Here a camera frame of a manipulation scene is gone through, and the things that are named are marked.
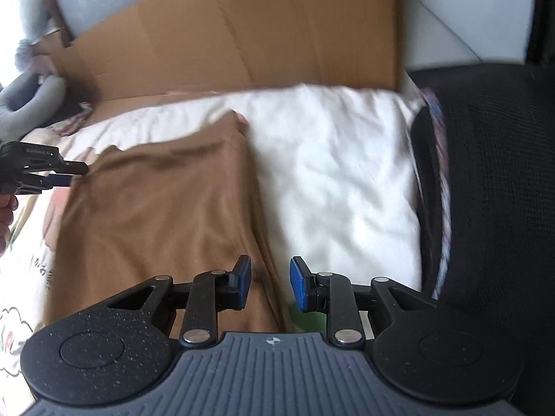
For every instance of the flattened brown cardboard sheet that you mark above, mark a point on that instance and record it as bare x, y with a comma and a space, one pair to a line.
260, 30

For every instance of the brown printed t-shirt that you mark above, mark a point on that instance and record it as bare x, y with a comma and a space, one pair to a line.
164, 216

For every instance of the cream bear print bed sheet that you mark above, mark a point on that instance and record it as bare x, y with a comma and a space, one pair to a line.
338, 173

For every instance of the grey neck pillow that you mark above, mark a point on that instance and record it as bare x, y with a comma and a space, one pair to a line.
34, 104

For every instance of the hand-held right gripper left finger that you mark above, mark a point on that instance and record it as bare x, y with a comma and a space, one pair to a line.
244, 281

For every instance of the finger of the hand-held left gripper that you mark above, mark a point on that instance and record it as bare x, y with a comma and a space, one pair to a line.
73, 168
58, 180

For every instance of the person's left hand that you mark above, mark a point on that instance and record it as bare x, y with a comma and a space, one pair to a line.
6, 216

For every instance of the black knit garment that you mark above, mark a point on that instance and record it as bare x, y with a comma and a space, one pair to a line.
498, 182

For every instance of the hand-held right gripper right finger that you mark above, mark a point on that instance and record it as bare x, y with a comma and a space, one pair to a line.
298, 285

